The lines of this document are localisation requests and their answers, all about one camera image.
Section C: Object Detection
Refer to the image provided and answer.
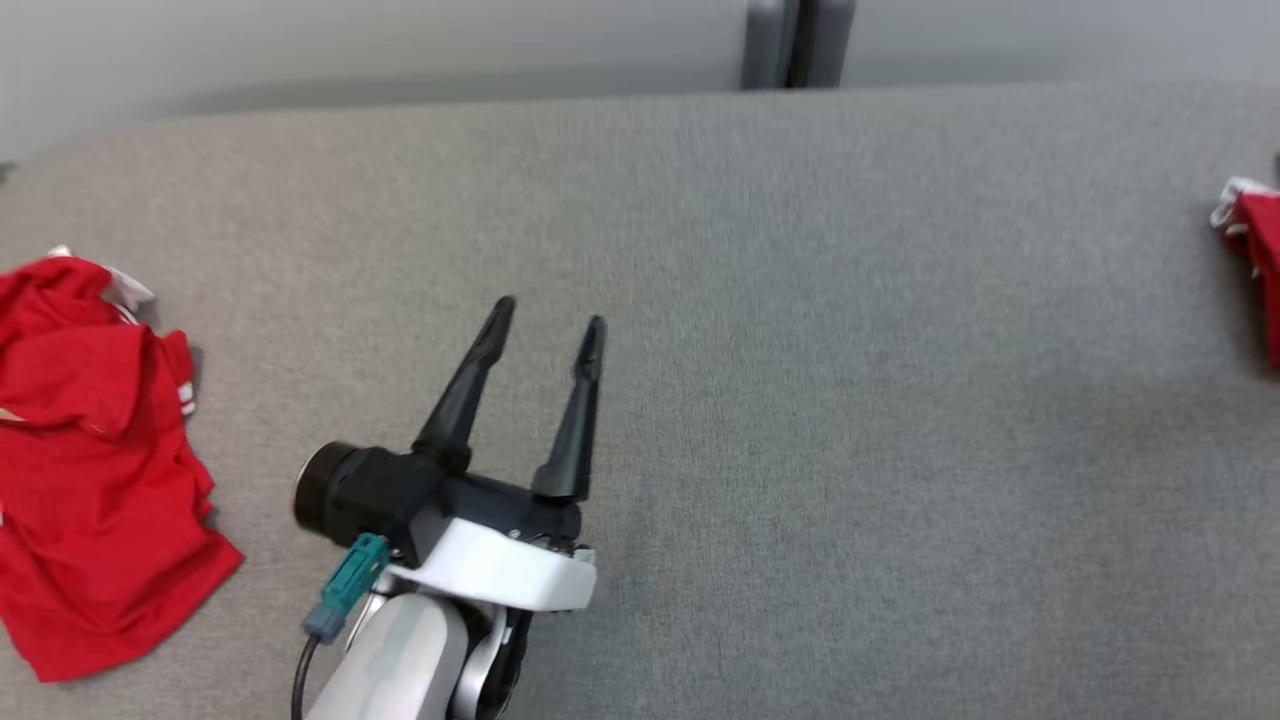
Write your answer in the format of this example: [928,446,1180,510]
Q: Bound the teal left camera connector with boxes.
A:
[303,532,391,644]

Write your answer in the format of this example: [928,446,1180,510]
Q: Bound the red shorts with white stripes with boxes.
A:
[1208,175,1280,373]

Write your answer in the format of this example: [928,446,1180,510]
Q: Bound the red Bulls t-shirt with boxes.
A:
[0,245,246,684]

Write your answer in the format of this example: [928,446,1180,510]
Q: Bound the black left camera cable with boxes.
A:
[291,633,323,720]

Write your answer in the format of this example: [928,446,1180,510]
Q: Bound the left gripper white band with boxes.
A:
[385,296,608,612]

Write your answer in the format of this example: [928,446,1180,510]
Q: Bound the grey partition post with feet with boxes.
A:
[740,0,857,91]

